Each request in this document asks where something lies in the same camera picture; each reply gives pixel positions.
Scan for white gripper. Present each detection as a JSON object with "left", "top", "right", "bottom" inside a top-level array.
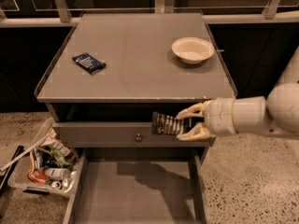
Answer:
[{"left": 176, "top": 98, "right": 236, "bottom": 141}]

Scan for black rxbar chocolate wrapper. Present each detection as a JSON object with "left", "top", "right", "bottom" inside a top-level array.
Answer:
[{"left": 151, "top": 112, "right": 204, "bottom": 135}]

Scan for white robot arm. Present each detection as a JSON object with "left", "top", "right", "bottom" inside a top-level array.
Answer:
[{"left": 177, "top": 83, "right": 299, "bottom": 141}]

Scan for round metal drawer knob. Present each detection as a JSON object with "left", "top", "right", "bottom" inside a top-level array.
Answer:
[{"left": 135, "top": 133, "right": 143, "bottom": 143}]

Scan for grey drawer cabinet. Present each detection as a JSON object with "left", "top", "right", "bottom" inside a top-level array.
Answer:
[{"left": 34, "top": 12, "right": 239, "bottom": 154}]

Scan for open grey middle drawer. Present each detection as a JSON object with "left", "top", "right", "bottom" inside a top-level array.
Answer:
[{"left": 63, "top": 147, "right": 210, "bottom": 224}]

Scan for closed grey top drawer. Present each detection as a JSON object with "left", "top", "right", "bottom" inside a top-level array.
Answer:
[{"left": 52, "top": 121, "right": 215, "bottom": 147}]

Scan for white paper bowl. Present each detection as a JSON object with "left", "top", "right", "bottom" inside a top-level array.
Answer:
[{"left": 172, "top": 37, "right": 215, "bottom": 64}]

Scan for green white snack bag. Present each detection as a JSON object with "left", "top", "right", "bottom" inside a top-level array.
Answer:
[{"left": 41, "top": 137, "right": 75, "bottom": 170}]

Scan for white cylindrical can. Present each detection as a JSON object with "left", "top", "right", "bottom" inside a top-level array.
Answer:
[{"left": 44, "top": 168, "right": 70, "bottom": 180}]

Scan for clear plastic bin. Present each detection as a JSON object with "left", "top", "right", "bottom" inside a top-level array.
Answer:
[{"left": 8, "top": 118, "right": 79, "bottom": 198}]

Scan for dark snack packet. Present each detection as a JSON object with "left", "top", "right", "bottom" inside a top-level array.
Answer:
[{"left": 34, "top": 149, "right": 59, "bottom": 168}]

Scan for orange snack packet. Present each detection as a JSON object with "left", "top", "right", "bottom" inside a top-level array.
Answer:
[{"left": 27, "top": 170, "right": 50, "bottom": 185}]

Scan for black flat object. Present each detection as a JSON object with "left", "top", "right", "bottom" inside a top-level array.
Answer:
[{"left": 0, "top": 146, "right": 24, "bottom": 197}]

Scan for metal railing frame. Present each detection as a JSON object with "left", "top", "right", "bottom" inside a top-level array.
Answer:
[{"left": 0, "top": 0, "right": 299, "bottom": 27}]

